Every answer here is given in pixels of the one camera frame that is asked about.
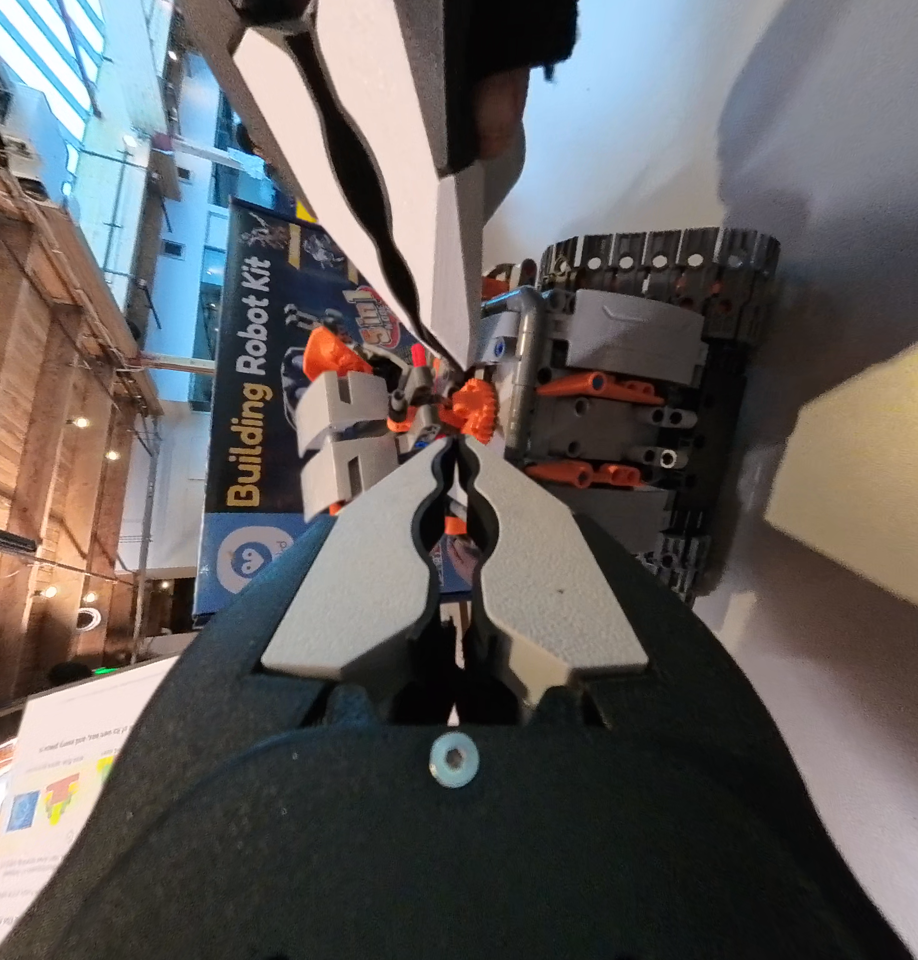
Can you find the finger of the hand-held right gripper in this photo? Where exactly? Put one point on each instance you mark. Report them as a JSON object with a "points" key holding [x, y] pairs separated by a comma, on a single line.
{"points": [[399, 150], [301, 135]]}

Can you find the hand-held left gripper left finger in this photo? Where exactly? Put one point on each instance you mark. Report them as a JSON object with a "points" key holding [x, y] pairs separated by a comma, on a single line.
{"points": [[354, 585]]}

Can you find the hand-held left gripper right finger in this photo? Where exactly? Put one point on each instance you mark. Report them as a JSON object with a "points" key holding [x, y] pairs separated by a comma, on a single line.
{"points": [[556, 592]]}

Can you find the grey orange brick toy robot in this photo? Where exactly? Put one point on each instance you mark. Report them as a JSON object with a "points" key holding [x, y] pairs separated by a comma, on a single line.
{"points": [[616, 420]]}

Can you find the person's right hand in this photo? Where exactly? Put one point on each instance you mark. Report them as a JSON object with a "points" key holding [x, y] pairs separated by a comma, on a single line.
{"points": [[501, 112]]}

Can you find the dark blue robot kit box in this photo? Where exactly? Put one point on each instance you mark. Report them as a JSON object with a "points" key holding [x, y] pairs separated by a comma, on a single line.
{"points": [[256, 420]]}

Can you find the white instruction booklet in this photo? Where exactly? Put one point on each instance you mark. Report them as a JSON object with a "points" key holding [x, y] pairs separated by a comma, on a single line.
{"points": [[46, 787]]}

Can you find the white wall-mounted device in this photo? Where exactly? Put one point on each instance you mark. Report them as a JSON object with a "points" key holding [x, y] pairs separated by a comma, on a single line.
{"points": [[31, 142]]}

